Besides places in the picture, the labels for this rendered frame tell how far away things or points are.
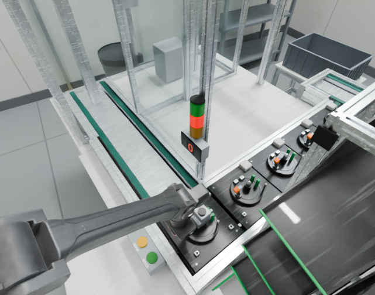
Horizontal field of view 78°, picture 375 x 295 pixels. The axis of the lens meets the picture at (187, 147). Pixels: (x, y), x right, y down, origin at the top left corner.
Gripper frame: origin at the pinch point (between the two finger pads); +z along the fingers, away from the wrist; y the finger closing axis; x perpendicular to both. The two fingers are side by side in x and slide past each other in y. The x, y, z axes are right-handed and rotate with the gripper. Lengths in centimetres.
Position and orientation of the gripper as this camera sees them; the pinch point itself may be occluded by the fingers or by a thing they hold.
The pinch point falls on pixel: (179, 232)
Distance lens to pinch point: 86.2
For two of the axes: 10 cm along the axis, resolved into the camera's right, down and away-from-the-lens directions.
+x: -7.9, 4.5, -4.2
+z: -0.2, 6.6, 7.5
